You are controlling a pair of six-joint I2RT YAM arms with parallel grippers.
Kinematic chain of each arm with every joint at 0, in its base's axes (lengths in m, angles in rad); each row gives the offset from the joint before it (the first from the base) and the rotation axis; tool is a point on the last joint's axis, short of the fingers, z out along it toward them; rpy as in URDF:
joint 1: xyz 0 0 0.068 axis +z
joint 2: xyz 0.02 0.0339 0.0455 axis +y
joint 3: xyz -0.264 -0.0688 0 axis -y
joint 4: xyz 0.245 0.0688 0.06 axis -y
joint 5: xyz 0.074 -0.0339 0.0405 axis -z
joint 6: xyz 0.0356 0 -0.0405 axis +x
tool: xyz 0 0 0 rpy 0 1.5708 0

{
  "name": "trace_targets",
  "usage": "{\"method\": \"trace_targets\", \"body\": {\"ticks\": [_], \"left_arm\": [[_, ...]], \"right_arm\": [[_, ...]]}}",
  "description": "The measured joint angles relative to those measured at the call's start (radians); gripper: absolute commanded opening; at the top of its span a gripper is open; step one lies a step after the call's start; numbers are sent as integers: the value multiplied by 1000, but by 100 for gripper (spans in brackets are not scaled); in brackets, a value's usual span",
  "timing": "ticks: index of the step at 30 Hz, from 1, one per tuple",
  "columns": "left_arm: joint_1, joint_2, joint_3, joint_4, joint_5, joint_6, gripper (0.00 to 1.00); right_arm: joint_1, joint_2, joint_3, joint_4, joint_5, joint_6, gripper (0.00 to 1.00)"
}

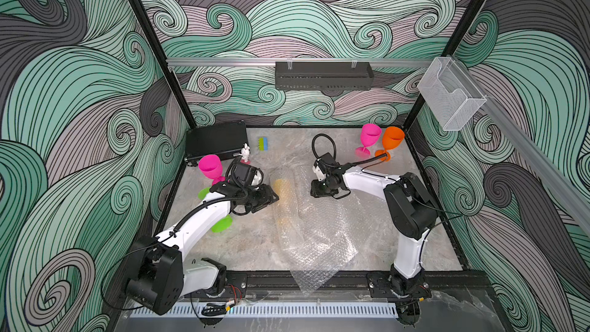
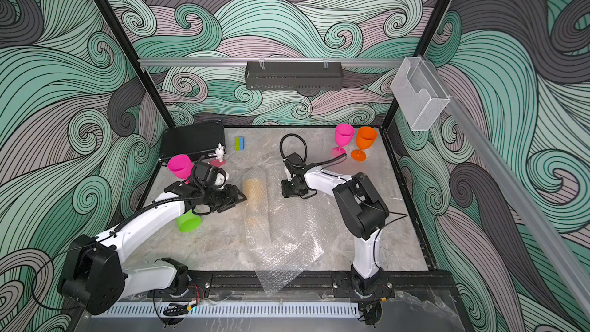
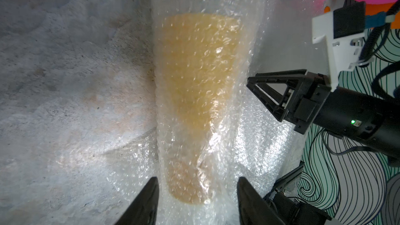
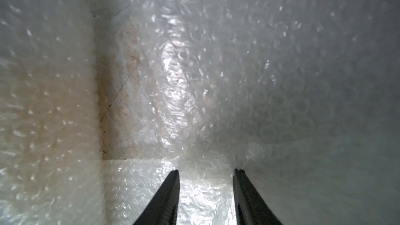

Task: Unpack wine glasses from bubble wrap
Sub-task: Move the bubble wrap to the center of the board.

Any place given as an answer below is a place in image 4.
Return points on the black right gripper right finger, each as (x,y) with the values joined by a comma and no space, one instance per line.
(249,206)

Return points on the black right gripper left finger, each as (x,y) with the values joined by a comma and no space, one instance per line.
(163,207)

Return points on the bubble yellow glass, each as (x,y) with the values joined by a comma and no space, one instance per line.
(51,167)

